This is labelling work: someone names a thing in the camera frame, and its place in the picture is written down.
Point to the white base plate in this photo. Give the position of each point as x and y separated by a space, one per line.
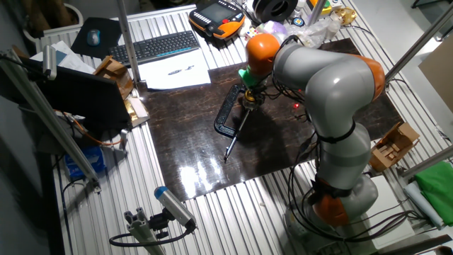
389 202

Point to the open cardboard box with blocks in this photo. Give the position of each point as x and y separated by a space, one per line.
393 147

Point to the white paper sheet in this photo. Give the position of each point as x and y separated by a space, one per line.
170 81

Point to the short aluminium frame bar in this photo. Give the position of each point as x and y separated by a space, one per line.
428 161

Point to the gold metal ornament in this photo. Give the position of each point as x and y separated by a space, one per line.
345 15

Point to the purple plastic bag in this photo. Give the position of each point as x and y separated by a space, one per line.
272 27

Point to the stack of white papers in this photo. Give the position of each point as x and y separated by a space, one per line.
70 58

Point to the upright aluminium post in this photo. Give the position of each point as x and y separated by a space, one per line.
127 42

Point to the black mouse pad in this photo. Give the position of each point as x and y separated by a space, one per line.
109 35

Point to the yellow emergency stop button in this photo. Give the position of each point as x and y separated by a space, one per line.
325 7

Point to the black camera clamp mount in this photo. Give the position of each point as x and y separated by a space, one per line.
159 223

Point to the black filament spool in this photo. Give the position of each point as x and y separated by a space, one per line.
274 8

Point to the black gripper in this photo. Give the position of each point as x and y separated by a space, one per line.
258 93

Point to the white round basket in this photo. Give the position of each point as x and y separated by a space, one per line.
76 14

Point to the clear plastic bag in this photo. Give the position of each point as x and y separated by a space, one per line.
315 32

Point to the long aluminium frame bar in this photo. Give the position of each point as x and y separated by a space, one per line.
421 40

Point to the Rubik's cube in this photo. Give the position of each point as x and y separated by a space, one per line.
251 32

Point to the silver camera on frame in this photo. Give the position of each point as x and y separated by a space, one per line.
49 62

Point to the grey blue computer mouse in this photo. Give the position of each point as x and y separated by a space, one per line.
93 37

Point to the black laptop screen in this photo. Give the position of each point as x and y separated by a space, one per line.
81 95

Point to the green printed wrist mount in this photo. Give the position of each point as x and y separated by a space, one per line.
247 79

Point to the white rolled cloth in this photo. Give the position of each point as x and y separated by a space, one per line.
423 203

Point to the green cloth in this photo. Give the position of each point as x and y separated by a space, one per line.
437 191

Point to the short aluminium profile stub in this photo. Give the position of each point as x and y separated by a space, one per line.
141 230

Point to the black C-clamp with steel screw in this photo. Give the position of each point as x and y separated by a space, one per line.
226 106

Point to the slanted aluminium frame bar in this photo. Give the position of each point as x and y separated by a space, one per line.
46 117

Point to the black computer keyboard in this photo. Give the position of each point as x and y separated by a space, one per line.
155 47

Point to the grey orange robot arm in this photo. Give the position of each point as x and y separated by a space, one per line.
336 92

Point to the gold white small box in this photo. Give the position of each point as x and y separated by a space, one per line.
136 111

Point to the blue tissue pack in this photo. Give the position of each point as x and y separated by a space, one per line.
88 161

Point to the silver camera with blue end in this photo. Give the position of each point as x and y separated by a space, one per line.
173 205

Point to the flat brown cardboard sheet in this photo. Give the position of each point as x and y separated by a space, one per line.
439 74

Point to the dark marble pattern mat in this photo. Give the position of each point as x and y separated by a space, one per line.
191 141

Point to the orange black teach pendant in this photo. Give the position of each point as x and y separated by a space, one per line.
216 17

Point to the yellow metal jar lid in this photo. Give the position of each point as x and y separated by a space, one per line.
250 95

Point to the brown cardboard box with flaps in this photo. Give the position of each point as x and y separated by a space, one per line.
115 72

